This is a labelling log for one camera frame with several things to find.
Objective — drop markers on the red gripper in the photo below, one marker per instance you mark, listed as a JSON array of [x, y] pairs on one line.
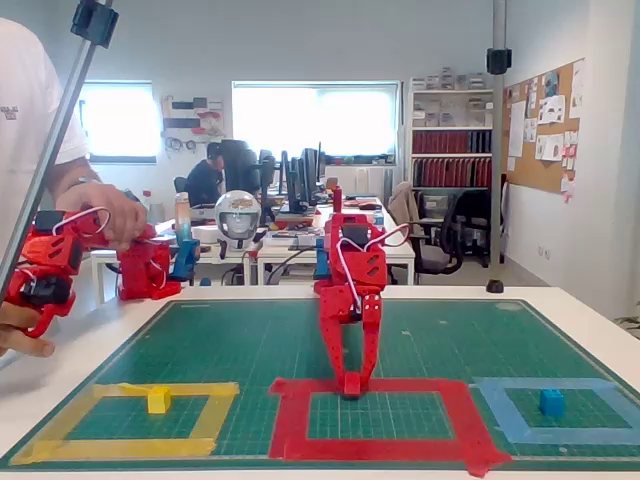
[[344, 306]]

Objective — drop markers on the red toy brick cube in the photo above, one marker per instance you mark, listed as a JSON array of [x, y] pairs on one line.
[[353, 385]]

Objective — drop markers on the person's left forearm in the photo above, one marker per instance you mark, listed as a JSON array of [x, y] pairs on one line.
[[72, 172]]

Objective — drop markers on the red tape square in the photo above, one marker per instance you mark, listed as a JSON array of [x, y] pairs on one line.
[[375, 447]]

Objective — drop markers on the blue toy brick cube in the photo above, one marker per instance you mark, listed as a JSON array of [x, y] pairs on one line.
[[551, 403]]

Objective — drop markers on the yellow toy brick cube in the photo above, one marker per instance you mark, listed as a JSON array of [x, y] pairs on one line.
[[159, 401]]

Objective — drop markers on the blue tape square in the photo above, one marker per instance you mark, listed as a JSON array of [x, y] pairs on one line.
[[550, 435]]

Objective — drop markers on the yellow tape square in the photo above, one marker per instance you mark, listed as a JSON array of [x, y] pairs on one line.
[[125, 447]]

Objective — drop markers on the person's left hand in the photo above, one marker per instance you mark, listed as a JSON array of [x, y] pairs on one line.
[[120, 215]]

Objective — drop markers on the person's right hand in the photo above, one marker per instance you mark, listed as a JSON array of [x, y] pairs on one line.
[[7, 325]]

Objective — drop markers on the green cutting mat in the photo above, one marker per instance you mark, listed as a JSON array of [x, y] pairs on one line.
[[250, 345]]

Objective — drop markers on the black office chair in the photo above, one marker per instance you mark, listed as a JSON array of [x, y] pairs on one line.
[[440, 255], [472, 210]]

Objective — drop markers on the beige jacket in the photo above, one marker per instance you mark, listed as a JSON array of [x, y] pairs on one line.
[[402, 205]]

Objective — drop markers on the red upright printed part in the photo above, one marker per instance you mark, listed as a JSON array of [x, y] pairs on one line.
[[338, 197]]

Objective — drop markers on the black round knob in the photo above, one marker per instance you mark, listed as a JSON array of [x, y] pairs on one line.
[[494, 286]]

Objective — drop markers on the white helmet with visor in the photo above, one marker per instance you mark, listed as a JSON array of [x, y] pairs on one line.
[[239, 220]]

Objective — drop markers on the black computer monitor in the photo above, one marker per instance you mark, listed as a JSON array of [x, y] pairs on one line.
[[295, 180], [267, 170], [312, 170], [240, 167]]

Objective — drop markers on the colourful drink bottle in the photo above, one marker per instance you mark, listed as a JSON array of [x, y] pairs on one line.
[[183, 220]]

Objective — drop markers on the white shelf with red binders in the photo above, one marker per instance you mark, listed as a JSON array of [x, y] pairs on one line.
[[450, 142]]

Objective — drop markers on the seated person in dark shirt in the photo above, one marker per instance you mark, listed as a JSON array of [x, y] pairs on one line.
[[202, 182]]

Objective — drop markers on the wide bright window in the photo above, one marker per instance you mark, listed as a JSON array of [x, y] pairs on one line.
[[315, 120]]

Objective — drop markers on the silver metal pole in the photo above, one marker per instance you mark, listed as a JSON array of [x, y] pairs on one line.
[[499, 150]]

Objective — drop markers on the cork pin board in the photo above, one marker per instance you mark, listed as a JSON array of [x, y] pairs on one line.
[[530, 170]]

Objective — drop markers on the tall white pinned paper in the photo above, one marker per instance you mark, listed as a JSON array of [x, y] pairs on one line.
[[517, 130]]

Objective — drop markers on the white pinned drawing sheet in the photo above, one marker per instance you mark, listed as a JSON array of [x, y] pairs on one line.
[[549, 147], [551, 110]]

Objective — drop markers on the green plant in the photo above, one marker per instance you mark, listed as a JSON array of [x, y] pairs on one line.
[[630, 322]]

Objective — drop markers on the clear storage box stack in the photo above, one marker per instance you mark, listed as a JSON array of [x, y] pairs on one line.
[[455, 80]]

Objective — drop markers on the black pole clamp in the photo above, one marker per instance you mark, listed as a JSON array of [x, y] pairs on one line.
[[499, 61], [95, 22]]

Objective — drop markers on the wristwatch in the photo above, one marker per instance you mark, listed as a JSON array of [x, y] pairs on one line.
[[85, 182]]

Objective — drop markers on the narrow bright window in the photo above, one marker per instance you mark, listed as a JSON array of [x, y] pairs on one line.
[[125, 120]]

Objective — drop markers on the narrow white pinned paper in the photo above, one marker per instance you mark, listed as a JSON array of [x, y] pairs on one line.
[[576, 90]]

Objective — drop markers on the white wall socket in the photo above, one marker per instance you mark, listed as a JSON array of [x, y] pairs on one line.
[[544, 252]]

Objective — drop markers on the wall tool rack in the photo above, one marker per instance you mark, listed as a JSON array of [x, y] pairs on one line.
[[175, 121]]

